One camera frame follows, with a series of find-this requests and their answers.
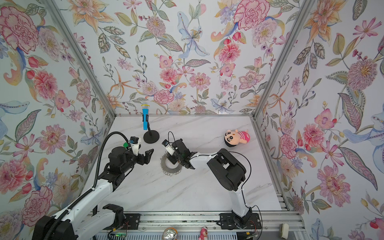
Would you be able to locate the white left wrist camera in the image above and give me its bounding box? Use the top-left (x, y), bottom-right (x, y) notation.
top-left (129, 137), bottom-right (141, 156)

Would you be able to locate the white box on rail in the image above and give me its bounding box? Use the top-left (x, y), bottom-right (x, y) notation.
top-left (280, 223), bottom-right (290, 240)

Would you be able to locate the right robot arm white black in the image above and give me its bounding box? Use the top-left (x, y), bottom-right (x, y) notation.
top-left (162, 139), bottom-right (253, 230)

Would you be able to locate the large metal keyring with keys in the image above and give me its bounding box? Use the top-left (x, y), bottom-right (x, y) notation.
top-left (160, 153), bottom-right (183, 177)

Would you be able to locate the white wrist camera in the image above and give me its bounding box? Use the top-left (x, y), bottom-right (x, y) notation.
top-left (162, 140), bottom-right (175, 156)
top-left (129, 137), bottom-right (141, 156)

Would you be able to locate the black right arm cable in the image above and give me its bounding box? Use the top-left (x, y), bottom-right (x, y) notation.
top-left (227, 150), bottom-right (264, 240)

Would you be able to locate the blue toy microphone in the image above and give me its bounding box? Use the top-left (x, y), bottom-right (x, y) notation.
top-left (142, 104), bottom-right (149, 131)

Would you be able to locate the shiny round metal object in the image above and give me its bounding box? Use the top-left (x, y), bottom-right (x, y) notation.
top-left (162, 228), bottom-right (179, 240)

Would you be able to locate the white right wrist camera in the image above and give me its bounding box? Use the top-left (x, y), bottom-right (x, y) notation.
top-left (162, 140), bottom-right (175, 156)

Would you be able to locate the small pink figurine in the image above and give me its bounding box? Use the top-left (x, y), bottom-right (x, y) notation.
top-left (199, 227), bottom-right (208, 240)

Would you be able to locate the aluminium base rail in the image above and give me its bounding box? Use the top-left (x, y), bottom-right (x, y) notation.
top-left (124, 211), bottom-right (305, 232)

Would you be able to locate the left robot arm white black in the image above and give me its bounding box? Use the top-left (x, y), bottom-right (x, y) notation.
top-left (32, 147), bottom-right (154, 240)

